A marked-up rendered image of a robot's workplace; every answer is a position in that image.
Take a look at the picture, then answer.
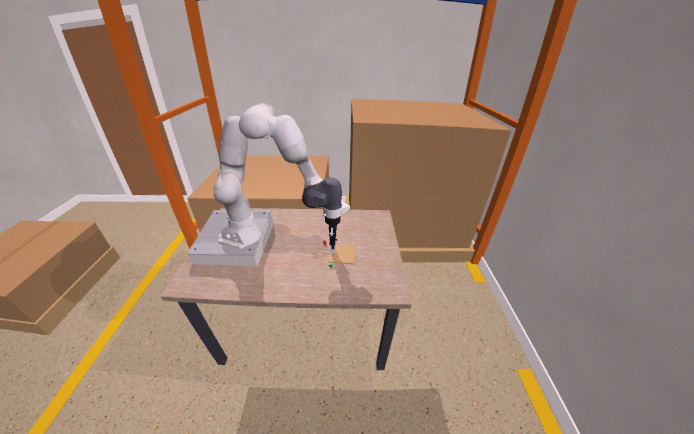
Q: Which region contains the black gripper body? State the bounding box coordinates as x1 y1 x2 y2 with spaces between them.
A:
325 216 341 232

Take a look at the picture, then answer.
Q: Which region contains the tan flat mat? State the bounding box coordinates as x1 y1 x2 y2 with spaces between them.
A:
328 244 356 264

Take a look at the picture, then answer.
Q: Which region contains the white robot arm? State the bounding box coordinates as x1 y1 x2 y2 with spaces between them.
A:
214 103 350 249

